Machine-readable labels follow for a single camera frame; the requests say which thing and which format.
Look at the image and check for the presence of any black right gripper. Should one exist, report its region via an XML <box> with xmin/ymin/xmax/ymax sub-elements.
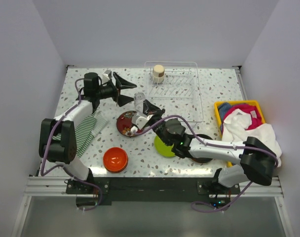
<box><xmin>143</xmin><ymin>100</ymin><xmax>171</xmax><ymax>146</ymax></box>

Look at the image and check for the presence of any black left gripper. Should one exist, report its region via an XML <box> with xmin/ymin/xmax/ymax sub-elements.
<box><xmin>95</xmin><ymin>73</ymin><xmax>137</xmax><ymax>107</ymax></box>

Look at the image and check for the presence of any clear glass cup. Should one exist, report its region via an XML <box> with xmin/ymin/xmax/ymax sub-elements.
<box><xmin>134</xmin><ymin>92</ymin><xmax>149</xmax><ymax>117</ymax></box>

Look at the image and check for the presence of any clear wire dish rack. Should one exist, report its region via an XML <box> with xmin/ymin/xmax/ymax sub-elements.
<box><xmin>144</xmin><ymin>61</ymin><xmax>203</xmax><ymax>129</ymax></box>

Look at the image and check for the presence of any beige steel cup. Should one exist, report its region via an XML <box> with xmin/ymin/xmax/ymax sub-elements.
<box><xmin>152</xmin><ymin>65</ymin><xmax>165</xmax><ymax>84</ymax></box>

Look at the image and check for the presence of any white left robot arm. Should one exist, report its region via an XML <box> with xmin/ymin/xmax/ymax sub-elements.
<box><xmin>38</xmin><ymin>72</ymin><xmax>137</xmax><ymax>194</ymax></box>

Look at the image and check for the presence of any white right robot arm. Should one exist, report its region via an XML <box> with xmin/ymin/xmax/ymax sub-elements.
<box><xmin>142</xmin><ymin>99</ymin><xmax>280</xmax><ymax>194</ymax></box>

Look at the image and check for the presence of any red floral plate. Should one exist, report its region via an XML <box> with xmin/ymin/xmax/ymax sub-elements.
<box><xmin>116</xmin><ymin>110</ymin><xmax>137</xmax><ymax>138</ymax></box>

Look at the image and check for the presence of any lime green plate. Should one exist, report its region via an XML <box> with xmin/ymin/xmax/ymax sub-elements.
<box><xmin>154</xmin><ymin>136</ymin><xmax>176</xmax><ymax>158</ymax></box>

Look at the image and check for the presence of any green white striped cloth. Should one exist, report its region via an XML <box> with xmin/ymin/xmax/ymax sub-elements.
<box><xmin>51</xmin><ymin>110</ymin><xmax>109</xmax><ymax>158</ymax></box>

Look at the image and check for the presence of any orange bowl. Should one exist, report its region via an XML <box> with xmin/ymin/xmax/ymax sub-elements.
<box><xmin>103</xmin><ymin>147</ymin><xmax>128</xmax><ymax>173</ymax></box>

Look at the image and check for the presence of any yellow plastic basket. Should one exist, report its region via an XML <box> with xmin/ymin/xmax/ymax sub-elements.
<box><xmin>214</xmin><ymin>100</ymin><xmax>265</xmax><ymax>134</ymax></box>

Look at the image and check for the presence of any blue cloth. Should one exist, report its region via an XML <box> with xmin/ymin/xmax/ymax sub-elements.
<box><xmin>218</xmin><ymin>102</ymin><xmax>233</xmax><ymax>133</ymax></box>

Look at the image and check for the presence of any white towel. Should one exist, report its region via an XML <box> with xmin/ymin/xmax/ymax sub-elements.
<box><xmin>222</xmin><ymin>123</ymin><xmax>282</xmax><ymax>160</ymax></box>

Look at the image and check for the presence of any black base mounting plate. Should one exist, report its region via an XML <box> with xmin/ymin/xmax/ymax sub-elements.
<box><xmin>66</xmin><ymin>176</ymin><xmax>240</xmax><ymax>207</ymax></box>

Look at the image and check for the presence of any pink cloth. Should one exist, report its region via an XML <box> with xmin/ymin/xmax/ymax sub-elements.
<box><xmin>223</xmin><ymin>104</ymin><xmax>263</xmax><ymax>130</ymax></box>

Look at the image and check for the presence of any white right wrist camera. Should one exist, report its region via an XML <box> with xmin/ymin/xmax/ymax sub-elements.
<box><xmin>131</xmin><ymin>112</ymin><xmax>153</xmax><ymax>134</ymax></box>

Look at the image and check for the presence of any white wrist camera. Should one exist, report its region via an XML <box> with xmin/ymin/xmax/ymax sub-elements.
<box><xmin>131</xmin><ymin>112</ymin><xmax>153</xmax><ymax>134</ymax></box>
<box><xmin>102</xmin><ymin>69</ymin><xmax>113</xmax><ymax>85</ymax></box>

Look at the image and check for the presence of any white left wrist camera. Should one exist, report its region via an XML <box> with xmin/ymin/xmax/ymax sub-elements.
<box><xmin>102</xmin><ymin>69</ymin><xmax>113</xmax><ymax>85</ymax></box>

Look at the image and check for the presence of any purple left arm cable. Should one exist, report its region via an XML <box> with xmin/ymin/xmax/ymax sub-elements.
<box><xmin>40</xmin><ymin>78</ymin><xmax>103</xmax><ymax>211</ymax></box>

